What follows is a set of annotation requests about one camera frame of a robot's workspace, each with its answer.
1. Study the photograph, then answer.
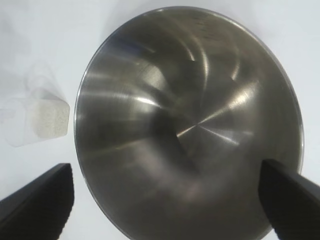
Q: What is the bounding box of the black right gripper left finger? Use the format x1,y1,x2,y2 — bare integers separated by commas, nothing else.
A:
0,162,75,240

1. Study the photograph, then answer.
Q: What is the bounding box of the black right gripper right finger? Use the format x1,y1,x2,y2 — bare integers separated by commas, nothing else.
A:
259,158,320,240

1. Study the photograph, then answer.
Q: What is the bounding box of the white uncooked rice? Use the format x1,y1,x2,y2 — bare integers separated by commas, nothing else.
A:
27,98,71,140

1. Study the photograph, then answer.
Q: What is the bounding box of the clear plastic measuring cup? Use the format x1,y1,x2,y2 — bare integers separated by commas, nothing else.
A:
0,63,71,148

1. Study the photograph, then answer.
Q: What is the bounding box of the stainless steel mixing bowl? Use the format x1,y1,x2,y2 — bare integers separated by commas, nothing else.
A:
73,6,305,240

